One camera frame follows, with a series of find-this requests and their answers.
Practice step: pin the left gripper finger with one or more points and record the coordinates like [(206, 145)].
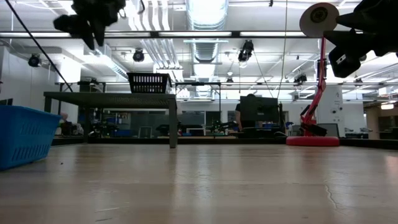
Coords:
[(100, 34), (87, 37)]

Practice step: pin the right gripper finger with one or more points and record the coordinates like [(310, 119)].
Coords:
[(351, 38), (354, 21)]

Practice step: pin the black plastic basket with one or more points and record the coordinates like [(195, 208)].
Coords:
[(149, 83)]

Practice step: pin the blue plastic basket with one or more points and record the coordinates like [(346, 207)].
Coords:
[(25, 137)]

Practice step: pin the black background robot arm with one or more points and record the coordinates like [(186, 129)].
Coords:
[(169, 128), (224, 126)]

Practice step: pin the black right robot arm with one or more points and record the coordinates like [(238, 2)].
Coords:
[(392, 37)]

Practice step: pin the red desk lamp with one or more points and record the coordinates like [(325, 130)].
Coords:
[(311, 141)]

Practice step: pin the black ceiling spotlight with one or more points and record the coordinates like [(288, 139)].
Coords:
[(138, 56), (300, 78), (247, 48), (34, 60)]

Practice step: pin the black overhead light beam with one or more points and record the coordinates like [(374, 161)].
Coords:
[(154, 34)]

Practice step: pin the grey perforated metal shelf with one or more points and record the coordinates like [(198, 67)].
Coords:
[(109, 100)]

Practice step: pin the grey background monitor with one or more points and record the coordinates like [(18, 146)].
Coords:
[(331, 129)]

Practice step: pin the black computer monitor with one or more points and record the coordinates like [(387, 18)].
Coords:
[(259, 109)]

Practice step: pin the blue background bin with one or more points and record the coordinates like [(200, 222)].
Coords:
[(269, 126)]

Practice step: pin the person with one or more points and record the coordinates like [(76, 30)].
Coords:
[(238, 116)]

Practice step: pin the silver ceiling air duct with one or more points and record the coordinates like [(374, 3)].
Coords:
[(206, 15)]

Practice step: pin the black aluminium table frame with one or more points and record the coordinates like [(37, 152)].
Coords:
[(217, 140)]

